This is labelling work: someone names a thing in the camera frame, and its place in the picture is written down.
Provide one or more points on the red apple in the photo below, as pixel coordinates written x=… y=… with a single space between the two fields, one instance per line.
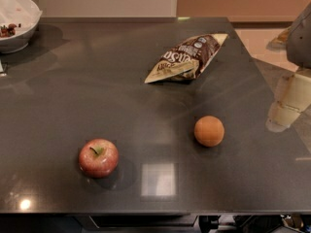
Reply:
x=98 y=158

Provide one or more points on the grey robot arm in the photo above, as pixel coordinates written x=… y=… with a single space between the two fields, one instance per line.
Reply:
x=298 y=45

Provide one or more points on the orange fruit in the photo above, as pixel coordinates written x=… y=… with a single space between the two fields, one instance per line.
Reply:
x=209 y=131

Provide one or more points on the white bowl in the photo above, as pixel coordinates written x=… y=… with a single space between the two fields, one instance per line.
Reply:
x=25 y=15

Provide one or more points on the brown chip bag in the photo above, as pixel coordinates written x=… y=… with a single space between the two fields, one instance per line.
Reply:
x=188 y=60

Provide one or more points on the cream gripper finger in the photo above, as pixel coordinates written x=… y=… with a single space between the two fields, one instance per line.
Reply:
x=291 y=98

